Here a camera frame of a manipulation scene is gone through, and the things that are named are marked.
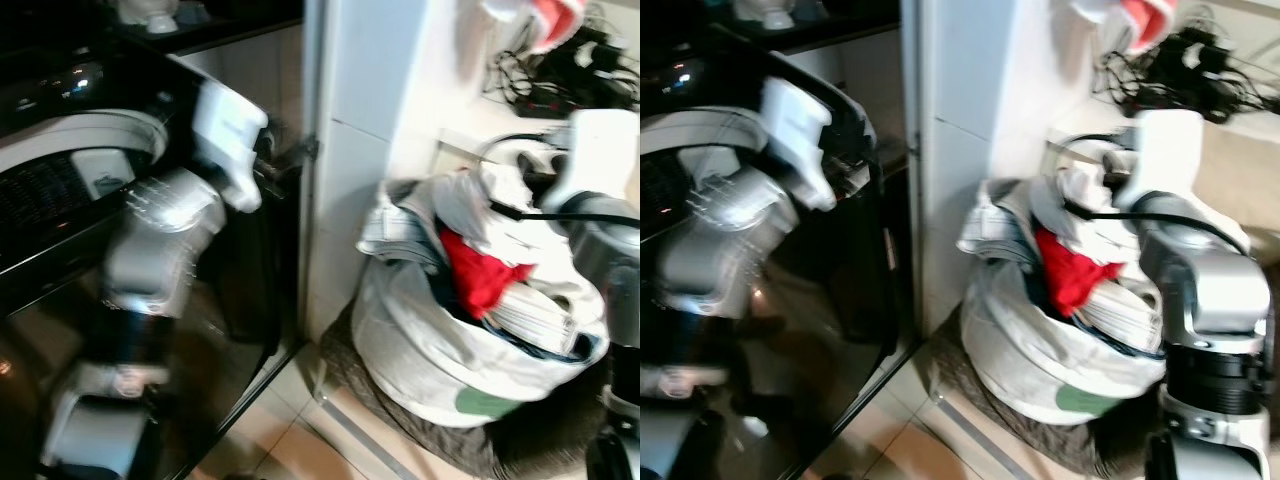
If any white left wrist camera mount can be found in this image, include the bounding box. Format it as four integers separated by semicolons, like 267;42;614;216
762;78;837;213
192;80;269;213

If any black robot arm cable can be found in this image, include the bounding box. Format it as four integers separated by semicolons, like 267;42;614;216
1058;132;1253;257
480;130;641;227

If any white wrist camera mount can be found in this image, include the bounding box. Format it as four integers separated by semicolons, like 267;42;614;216
1118;108;1207;211
762;78;837;213
192;80;269;213
555;108;641;201

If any grey striped garment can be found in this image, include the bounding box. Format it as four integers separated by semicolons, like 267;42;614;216
1085;285;1167;351
495;285;591;357

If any red and white cloth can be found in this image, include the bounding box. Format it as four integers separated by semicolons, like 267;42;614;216
480;0;591;56
1070;0;1181;56

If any small white ornament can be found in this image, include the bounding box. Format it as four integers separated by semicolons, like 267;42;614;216
735;0;796;29
118;0;181;36

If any tangled black cables pile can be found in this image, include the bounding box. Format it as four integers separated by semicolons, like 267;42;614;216
1095;15;1280;126
485;15;641;121

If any white fabric laundry bag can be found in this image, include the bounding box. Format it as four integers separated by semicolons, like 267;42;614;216
955;175;1171;427
352;170;611;429

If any black top-loading washing machine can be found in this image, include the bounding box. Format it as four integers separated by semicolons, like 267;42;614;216
640;25;916;480
0;40;306;480

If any red garment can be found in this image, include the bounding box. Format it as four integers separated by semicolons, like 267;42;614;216
1033;225;1127;319
438;228;536;319

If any white garment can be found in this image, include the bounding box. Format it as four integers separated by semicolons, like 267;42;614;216
1030;160;1137;251
440;150;561;263

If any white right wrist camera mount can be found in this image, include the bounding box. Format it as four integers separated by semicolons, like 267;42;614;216
1118;108;1207;211
555;108;641;201

